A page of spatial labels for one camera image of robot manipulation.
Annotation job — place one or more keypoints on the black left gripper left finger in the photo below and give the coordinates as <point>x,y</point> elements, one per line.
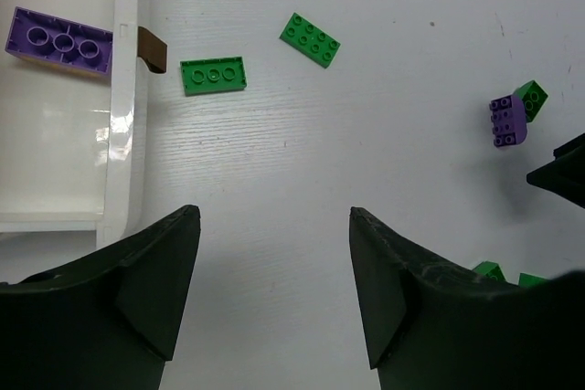
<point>109,320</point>

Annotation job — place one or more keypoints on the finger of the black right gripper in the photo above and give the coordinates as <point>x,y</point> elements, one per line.
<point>564,176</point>

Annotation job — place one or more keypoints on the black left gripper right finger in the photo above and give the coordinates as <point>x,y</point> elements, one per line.
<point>432,324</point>

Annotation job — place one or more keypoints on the purple lego brick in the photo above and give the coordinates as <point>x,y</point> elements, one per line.
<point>60,43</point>
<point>509,121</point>

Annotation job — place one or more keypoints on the white drawer cabinet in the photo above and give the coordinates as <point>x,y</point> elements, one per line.
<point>72,146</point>

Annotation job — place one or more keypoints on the purple lego brick top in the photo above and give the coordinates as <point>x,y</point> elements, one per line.
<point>60,43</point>

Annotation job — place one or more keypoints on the green lego brick lower right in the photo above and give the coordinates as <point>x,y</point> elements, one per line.
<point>490,270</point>

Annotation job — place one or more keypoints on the green lego beside purple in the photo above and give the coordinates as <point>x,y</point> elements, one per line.
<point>533,98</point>

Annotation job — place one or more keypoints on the green small lego right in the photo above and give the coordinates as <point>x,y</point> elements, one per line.
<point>526,280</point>

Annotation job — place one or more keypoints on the green flat lego long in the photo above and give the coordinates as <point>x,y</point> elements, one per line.
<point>213,75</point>

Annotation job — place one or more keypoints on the green lego brick tilted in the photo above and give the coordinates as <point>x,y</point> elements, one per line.
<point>310,40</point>

